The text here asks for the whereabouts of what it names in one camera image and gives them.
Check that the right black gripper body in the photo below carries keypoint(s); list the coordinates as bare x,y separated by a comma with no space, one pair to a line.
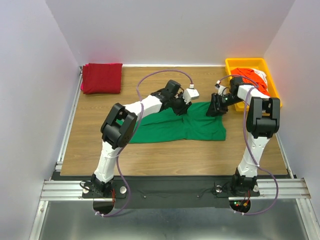
216,105

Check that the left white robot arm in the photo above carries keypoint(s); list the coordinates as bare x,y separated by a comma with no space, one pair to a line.
122,122

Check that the right side aluminium rail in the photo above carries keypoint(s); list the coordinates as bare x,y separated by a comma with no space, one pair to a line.
284,156

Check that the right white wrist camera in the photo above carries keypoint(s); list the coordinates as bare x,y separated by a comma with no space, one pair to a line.
221,90

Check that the aluminium frame rail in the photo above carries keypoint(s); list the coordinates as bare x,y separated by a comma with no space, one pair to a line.
295,188

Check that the left side aluminium rail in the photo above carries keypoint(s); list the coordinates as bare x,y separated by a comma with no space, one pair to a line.
64,144

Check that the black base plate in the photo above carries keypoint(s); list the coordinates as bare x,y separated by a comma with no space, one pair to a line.
166,192

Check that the green t shirt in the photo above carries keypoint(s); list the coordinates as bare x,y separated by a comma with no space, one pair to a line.
166,126

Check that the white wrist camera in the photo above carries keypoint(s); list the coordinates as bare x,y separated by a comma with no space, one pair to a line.
190,94
221,90

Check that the folded red t shirt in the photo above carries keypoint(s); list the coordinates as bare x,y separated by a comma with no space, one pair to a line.
102,78

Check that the white t shirt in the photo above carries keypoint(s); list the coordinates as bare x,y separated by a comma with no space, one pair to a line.
261,74

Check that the orange t shirt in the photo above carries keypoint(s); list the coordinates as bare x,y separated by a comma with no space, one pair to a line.
249,73

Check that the yellow plastic bin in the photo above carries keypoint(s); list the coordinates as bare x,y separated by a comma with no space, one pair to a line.
256,63

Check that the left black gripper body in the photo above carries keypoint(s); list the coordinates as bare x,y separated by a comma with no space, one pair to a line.
180,107

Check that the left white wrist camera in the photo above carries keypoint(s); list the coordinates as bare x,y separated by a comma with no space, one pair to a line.
190,94

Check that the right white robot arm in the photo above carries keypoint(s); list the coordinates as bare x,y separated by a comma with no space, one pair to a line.
261,120

